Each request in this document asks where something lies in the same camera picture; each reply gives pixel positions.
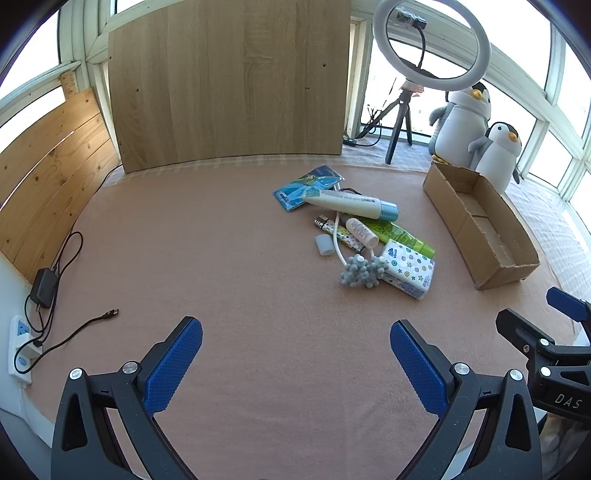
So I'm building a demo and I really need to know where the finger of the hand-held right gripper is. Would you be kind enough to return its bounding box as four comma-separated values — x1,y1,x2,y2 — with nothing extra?
496,308,561,384
547,286,591,324

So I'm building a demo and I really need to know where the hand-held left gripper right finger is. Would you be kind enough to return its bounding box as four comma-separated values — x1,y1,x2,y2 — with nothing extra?
390,318,543,480

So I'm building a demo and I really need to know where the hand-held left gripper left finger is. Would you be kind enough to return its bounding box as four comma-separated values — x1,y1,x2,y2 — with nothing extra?
51,316,204,480

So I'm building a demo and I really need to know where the dotted tissue pack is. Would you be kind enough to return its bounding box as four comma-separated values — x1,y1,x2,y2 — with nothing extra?
381,239,436,301

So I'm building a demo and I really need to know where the green tube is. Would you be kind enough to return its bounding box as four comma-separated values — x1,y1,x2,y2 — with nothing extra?
362,217,436,259

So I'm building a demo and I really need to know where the brown cardboard box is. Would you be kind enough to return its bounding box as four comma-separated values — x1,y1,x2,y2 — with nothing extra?
423,162,541,291

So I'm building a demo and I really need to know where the small white bottle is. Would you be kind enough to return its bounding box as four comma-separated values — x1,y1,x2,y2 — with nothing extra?
345,218,380,248

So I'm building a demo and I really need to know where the patterned silver lighter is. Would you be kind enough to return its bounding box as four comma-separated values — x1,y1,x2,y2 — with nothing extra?
313,216,365,252

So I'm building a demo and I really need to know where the white tube with blue cap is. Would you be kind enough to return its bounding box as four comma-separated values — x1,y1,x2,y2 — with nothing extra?
302,188,399,221

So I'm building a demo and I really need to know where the blue plastic packet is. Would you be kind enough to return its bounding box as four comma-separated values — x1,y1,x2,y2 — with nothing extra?
272,166,345,214

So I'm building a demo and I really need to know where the black power adapter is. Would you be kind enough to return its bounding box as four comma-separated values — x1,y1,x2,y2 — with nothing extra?
31,268,60,309

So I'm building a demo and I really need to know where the white power strip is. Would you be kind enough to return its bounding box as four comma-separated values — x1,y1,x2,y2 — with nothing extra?
8,315,42,385

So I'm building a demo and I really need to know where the small penguin plush toy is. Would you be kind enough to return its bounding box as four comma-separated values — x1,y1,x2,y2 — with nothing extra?
468,121,523,195

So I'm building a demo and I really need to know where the large penguin plush toy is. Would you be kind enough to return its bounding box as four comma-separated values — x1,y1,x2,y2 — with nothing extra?
428,82,494,168

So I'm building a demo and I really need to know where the pine slat headboard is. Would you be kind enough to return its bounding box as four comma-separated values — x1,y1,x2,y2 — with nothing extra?
0,87,122,284

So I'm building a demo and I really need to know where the black tripod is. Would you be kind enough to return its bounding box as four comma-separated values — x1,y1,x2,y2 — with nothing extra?
369,83,426,164

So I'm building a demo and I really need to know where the large light wooden board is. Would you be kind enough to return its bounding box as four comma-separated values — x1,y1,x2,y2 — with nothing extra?
107,0,352,175

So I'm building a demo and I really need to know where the small wooden strip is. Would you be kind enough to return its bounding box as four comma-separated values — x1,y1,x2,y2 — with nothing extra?
59,70,83,99

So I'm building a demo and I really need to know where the black usb cable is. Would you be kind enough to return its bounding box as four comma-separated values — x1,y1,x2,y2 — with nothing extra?
14,308,120,376

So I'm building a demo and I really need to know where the black adapter cable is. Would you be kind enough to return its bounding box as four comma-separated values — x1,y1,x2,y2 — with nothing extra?
48,166,123,278

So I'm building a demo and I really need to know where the black cable bundle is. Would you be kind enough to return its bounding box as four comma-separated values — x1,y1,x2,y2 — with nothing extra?
353,104,393,147

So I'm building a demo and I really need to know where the white ring light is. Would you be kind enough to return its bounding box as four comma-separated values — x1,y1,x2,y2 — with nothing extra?
372,0,491,88

